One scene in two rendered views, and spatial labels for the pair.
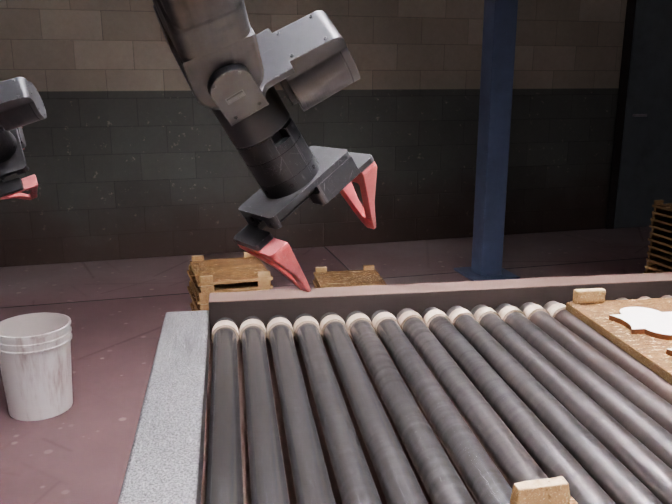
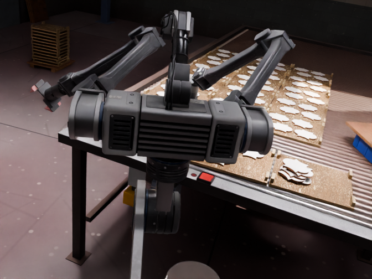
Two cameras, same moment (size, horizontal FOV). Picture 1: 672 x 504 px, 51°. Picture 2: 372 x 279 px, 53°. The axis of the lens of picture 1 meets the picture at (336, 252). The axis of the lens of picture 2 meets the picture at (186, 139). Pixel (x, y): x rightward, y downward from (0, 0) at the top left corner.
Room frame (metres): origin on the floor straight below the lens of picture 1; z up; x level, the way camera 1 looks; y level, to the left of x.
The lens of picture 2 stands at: (-0.15, 1.62, 1.94)
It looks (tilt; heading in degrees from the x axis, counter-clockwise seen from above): 28 degrees down; 297
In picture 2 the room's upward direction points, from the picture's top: 9 degrees clockwise
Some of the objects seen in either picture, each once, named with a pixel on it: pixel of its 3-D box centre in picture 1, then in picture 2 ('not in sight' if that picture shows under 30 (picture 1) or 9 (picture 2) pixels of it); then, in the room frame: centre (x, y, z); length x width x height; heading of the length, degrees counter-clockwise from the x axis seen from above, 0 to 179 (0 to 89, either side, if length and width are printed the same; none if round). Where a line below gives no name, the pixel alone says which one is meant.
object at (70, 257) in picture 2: not in sight; (78, 205); (1.17, 0.27, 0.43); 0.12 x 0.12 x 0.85; 9
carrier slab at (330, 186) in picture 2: not in sight; (311, 179); (-0.01, -0.20, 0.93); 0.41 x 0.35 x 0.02; 12
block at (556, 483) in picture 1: (540, 493); not in sight; (0.62, -0.21, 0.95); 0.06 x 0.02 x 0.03; 102
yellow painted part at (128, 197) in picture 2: not in sight; (134, 185); (0.81, 0.23, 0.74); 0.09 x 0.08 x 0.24; 9
